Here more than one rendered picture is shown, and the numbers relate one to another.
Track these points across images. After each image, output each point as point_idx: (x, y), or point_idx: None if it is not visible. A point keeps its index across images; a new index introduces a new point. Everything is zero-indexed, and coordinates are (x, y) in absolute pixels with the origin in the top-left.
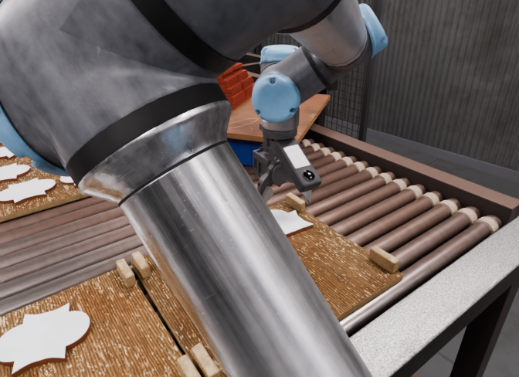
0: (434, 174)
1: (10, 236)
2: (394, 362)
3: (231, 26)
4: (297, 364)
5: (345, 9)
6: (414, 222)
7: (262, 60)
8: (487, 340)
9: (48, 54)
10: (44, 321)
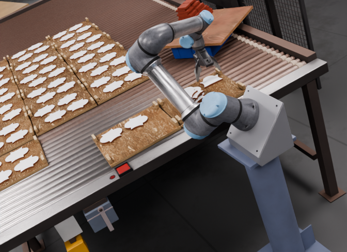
0: (287, 45)
1: (114, 103)
2: None
3: (155, 51)
4: (173, 92)
5: (180, 33)
6: (266, 70)
7: None
8: (313, 116)
9: (136, 59)
10: (135, 119)
